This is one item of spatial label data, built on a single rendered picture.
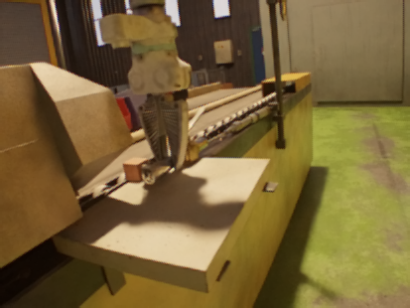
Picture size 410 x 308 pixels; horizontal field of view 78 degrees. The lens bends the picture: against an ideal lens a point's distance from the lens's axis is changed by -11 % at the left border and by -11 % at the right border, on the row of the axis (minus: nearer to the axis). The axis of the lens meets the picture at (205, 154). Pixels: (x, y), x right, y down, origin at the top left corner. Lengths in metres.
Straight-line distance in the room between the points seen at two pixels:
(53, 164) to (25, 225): 0.08
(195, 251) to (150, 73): 0.27
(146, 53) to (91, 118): 0.14
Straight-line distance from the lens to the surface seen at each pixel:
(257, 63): 9.63
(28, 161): 0.34
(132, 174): 0.49
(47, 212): 0.35
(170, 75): 0.42
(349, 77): 5.70
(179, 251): 0.29
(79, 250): 0.36
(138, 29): 0.41
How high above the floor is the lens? 0.97
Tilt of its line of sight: 17 degrees down
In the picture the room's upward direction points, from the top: 7 degrees counter-clockwise
